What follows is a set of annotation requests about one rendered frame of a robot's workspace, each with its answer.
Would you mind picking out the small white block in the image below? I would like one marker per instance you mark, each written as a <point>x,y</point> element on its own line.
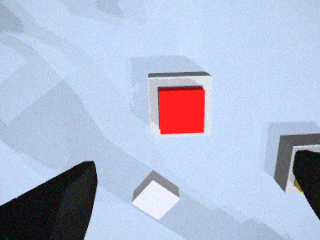
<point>155,195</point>

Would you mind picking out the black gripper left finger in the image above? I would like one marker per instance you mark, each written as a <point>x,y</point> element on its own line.
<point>59,209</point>

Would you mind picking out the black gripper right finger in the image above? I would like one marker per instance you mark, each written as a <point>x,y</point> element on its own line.
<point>306,170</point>

